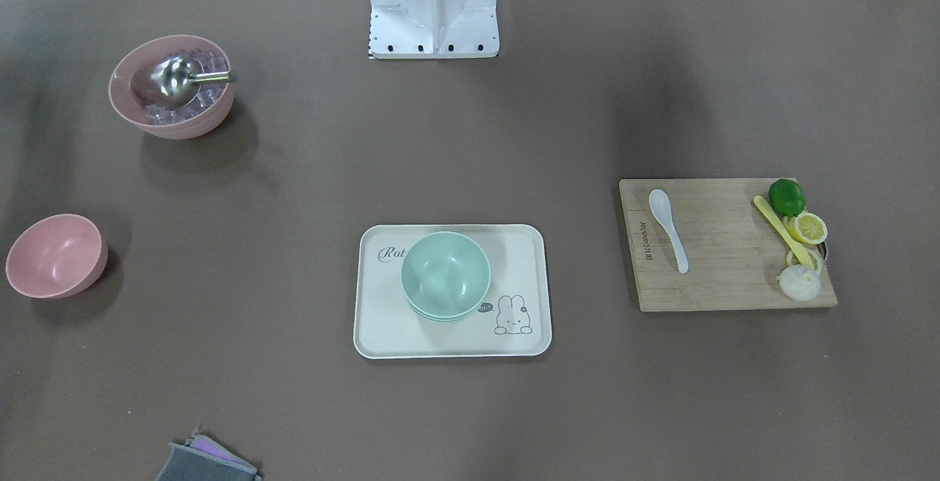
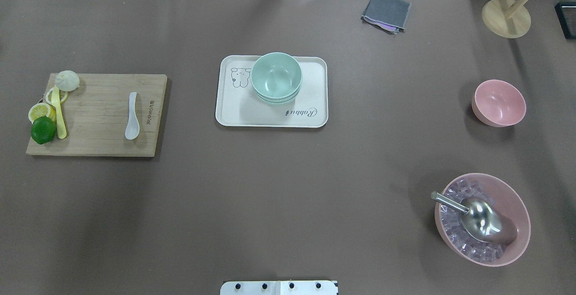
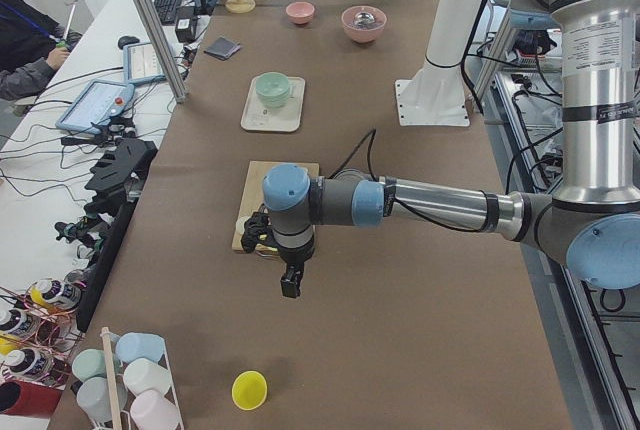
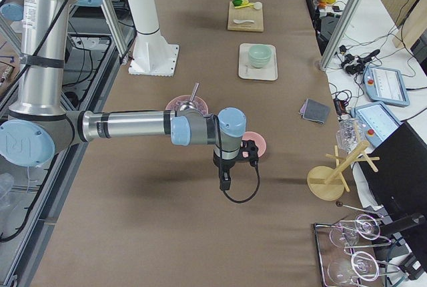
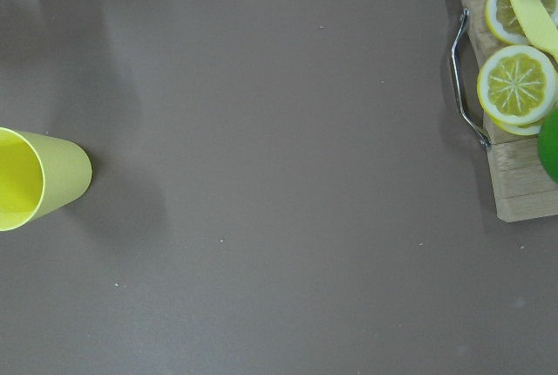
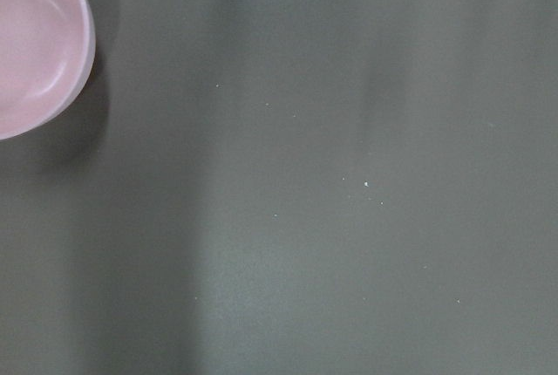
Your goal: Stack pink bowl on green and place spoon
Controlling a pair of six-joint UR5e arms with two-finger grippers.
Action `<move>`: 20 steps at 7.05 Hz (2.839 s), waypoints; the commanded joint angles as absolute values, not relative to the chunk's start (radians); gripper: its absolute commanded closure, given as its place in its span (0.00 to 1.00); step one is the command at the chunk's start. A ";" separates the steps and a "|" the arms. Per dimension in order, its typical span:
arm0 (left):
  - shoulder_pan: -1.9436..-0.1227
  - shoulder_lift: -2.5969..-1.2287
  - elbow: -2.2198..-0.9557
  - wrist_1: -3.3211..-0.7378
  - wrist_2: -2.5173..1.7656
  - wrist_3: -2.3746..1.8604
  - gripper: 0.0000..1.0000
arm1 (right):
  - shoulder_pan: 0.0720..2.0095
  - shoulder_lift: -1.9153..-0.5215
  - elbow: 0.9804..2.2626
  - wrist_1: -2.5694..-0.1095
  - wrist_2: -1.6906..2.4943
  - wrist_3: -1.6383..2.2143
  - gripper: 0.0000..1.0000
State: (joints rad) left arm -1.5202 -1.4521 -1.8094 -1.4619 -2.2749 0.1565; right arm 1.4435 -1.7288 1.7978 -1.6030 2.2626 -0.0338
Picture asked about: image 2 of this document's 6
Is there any cream rabbit tray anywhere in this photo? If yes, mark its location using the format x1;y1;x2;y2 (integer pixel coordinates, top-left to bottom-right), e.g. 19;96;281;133
215;55;329;128

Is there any black tray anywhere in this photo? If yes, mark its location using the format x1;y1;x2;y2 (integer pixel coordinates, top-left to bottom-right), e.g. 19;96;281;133
555;2;576;39

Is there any lemon slice near lime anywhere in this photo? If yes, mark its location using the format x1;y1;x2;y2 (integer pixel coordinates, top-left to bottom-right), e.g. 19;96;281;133
27;102;56;123

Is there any white steamed bun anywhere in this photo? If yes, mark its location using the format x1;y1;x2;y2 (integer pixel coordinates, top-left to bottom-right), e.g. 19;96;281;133
55;71;80;92

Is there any bamboo cutting board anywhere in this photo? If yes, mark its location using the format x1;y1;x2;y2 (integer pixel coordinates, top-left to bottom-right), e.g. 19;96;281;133
27;73;167;157

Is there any yellow plastic knife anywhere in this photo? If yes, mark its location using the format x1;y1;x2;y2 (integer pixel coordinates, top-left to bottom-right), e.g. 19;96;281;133
50;86;68;139

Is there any small pink bowl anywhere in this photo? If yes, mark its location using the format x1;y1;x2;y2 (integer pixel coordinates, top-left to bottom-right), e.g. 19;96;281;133
471;80;527;127

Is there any green lime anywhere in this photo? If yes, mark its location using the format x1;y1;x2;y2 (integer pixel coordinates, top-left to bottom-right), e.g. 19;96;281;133
31;116;56;145

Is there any metal ice scoop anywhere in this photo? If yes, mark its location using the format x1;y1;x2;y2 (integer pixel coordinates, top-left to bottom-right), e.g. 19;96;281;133
430;191;515;245

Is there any wooden cup tree stand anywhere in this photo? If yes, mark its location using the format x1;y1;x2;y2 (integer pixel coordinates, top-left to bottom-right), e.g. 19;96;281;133
481;0;531;39

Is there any green bowl stack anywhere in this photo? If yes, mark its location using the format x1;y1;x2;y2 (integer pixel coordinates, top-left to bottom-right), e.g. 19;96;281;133
251;52;303;104

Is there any white ceramic spoon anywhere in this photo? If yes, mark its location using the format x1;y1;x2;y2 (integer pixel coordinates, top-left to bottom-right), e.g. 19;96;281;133
124;91;140;140

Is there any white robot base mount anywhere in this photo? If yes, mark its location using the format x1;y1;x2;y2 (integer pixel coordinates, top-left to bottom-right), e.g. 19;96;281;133
220;280;339;295

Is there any lemon slice near bun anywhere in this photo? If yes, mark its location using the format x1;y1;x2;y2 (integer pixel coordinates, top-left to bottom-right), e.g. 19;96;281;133
43;88;68;105

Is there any grey folded cloth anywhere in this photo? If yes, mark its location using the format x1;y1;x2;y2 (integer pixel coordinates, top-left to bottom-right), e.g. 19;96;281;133
361;0;412;34

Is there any large pink ice bowl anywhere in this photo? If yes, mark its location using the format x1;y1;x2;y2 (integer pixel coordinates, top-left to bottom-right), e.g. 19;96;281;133
434;172;531;268

